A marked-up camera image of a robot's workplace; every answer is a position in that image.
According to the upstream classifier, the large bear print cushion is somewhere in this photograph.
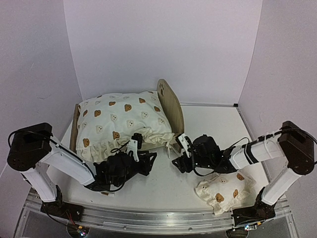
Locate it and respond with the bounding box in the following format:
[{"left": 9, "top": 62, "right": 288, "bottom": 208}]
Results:
[{"left": 76, "top": 91, "right": 175, "bottom": 164}]

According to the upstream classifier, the wooden pet bed frame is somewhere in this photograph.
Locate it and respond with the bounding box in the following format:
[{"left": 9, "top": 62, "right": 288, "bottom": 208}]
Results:
[{"left": 68, "top": 79, "right": 185, "bottom": 152}]

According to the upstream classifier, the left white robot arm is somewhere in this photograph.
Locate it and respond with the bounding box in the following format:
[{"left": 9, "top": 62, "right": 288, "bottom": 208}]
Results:
[{"left": 7, "top": 122, "right": 157, "bottom": 223}]

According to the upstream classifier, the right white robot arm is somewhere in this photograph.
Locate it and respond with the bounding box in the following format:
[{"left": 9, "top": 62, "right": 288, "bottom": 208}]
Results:
[{"left": 172, "top": 121, "right": 317, "bottom": 229}]

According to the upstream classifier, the small bear print pillow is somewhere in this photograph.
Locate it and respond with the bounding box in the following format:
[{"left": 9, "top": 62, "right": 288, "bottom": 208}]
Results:
[{"left": 195, "top": 171, "right": 256, "bottom": 215}]

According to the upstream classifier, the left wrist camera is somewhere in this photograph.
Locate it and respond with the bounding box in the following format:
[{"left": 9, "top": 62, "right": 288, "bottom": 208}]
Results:
[{"left": 126, "top": 133, "right": 143, "bottom": 162}]

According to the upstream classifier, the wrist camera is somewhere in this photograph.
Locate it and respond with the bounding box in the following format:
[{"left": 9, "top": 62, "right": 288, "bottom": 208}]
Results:
[
  {"left": 176, "top": 133, "right": 191, "bottom": 158},
  {"left": 126, "top": 133, "right": 143, "bottom": 162}
]

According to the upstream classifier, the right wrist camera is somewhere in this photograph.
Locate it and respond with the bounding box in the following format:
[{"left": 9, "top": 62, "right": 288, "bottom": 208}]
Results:
[{"left": 176, "top": 133, "right": 191, "bottom": 158}]

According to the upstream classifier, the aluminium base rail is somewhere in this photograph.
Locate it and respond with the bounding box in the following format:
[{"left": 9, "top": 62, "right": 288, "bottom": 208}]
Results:
[{"left": 23, "top": 187, "right": 293, "bottom": 230}]

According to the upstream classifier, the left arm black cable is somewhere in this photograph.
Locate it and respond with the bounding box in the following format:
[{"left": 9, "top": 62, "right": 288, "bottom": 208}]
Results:
[{"left": 7, "top": 128, "right": 55, "bottom": 149}]

